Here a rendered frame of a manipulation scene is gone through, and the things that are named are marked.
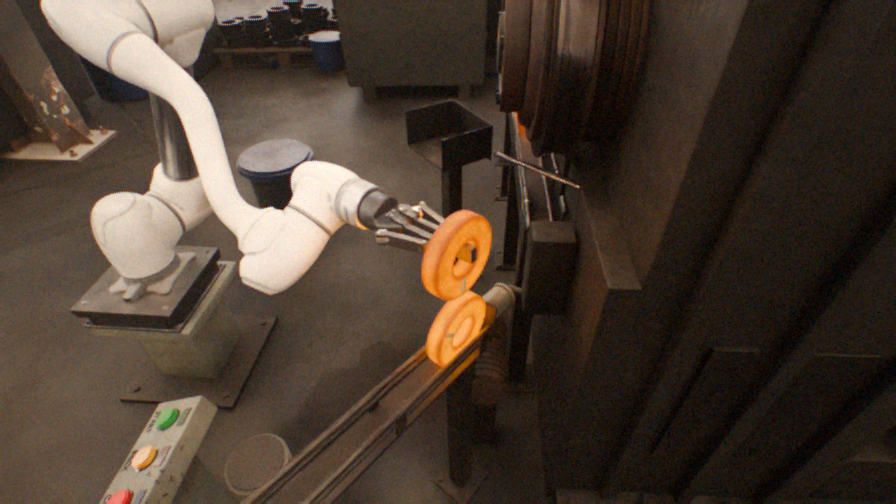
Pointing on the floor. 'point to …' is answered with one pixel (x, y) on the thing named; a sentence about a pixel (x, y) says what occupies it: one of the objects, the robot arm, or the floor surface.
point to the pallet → (274, 34)
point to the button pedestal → (196, 477)
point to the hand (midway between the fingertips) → (457, 247)
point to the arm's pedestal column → (203, 361)
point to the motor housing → (490, 384)
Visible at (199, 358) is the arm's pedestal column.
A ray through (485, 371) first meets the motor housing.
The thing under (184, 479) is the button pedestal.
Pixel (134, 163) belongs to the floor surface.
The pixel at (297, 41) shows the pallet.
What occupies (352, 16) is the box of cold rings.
